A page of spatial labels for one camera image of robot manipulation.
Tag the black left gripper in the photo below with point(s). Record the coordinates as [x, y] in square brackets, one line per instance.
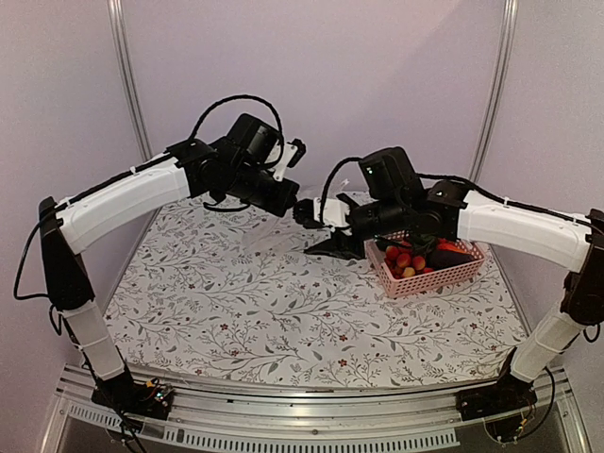
[282, 202]

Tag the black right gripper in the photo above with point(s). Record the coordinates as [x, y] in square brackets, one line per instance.
[337, 244]

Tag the clear zip top bag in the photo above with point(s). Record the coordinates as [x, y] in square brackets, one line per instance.
[279, 233]

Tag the red lychee bunch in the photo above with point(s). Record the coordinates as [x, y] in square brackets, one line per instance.
[403, 262]

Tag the pink perforated plastic basket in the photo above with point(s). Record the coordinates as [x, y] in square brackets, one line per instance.
[423, 245]

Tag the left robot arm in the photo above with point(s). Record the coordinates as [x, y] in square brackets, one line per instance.
[231, 176]

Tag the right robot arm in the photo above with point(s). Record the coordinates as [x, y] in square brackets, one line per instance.
[451, 210]

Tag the dark purple eggplant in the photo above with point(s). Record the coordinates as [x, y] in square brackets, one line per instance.
[444, 259]

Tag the orange red mango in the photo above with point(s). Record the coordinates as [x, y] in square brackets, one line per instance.
[447, 245]

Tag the floral tablecloth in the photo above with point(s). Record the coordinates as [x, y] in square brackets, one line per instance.
[193, 301]

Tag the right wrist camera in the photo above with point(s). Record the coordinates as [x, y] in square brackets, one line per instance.
[315, 214]

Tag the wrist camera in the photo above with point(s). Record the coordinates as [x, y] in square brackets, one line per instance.
[286, 157]
[315, 214]

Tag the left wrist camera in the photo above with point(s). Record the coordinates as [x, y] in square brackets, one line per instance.
[286, 157]

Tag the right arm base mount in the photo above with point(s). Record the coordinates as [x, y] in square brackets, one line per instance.
[506, 394]

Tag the aluminium front rail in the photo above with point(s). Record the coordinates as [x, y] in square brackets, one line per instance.
[218, 415]

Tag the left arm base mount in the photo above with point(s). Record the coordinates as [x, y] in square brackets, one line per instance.
[123, 394]

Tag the left aluminium frame post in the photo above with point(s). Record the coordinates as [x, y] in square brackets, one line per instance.
[119, 34]

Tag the aluminium frame post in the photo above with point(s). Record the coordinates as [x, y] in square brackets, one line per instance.
[119, 34]
[502, 63]

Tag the right aluminium frame post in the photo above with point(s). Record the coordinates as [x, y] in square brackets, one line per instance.
[502, 63]

